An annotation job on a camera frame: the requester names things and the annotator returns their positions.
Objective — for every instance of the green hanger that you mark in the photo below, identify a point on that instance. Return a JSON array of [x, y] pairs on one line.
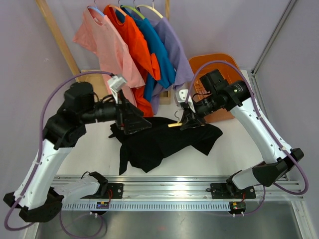
[[132, 8]]

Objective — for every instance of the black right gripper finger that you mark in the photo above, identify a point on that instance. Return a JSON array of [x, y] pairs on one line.
[[192, 123], [185, 116]]

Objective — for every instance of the orange plastic basket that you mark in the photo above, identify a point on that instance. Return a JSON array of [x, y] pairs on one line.
[[228, 73]]

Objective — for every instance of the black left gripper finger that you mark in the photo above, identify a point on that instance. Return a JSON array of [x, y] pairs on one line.
[[134, 125], [132, 115]]

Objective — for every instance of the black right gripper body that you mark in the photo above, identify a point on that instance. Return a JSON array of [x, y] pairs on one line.
[[191, 112]]

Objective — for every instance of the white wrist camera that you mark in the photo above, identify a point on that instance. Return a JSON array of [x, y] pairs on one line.
[[183, 100], [115, 84]]

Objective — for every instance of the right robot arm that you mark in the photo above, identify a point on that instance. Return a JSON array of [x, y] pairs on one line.
[[278, 156]]

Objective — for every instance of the peach hanger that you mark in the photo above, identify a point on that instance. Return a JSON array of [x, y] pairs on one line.
[[117, 7]]

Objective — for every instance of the lavender t shirt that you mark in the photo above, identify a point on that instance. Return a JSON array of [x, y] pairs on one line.
[[177, 58]]

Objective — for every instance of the wooden clothes rack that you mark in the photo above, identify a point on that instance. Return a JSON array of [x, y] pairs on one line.
[[63, 18]]

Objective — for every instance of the white slotted cable duct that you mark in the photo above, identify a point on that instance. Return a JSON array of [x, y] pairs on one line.
[[135, 206]]

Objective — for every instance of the black t shirt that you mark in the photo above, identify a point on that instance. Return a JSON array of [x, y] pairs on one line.
[[147, 148]]

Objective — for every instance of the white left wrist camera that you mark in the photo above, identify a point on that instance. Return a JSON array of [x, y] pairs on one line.
[[115, 84]]

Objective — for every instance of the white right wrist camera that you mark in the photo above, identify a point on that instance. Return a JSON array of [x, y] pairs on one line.
[[183, 100]]

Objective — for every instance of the light blue hanger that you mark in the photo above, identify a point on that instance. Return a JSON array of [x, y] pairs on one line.
[[94, 7]]

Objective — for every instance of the pink t shirt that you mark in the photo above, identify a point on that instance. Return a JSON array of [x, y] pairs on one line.
[[98, 35]]

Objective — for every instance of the yellow hanger with metal hook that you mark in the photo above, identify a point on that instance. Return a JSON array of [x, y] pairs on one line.
[[178, 123]]

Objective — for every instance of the aluminium mounting rail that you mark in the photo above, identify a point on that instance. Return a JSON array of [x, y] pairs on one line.
[[178, 188]]

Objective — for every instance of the orange t shirt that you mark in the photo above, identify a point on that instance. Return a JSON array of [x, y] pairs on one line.
[[135, 62]]

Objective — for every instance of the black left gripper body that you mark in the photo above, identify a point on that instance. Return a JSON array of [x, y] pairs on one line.
[[120, 109]]

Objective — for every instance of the blue t shirt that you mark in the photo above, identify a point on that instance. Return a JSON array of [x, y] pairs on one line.
[[155, 45]]

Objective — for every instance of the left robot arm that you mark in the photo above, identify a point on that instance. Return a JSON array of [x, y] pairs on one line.
[[36, 199]]

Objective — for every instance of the cream hanger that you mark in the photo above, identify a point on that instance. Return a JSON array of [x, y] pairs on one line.
[[152, 8]]

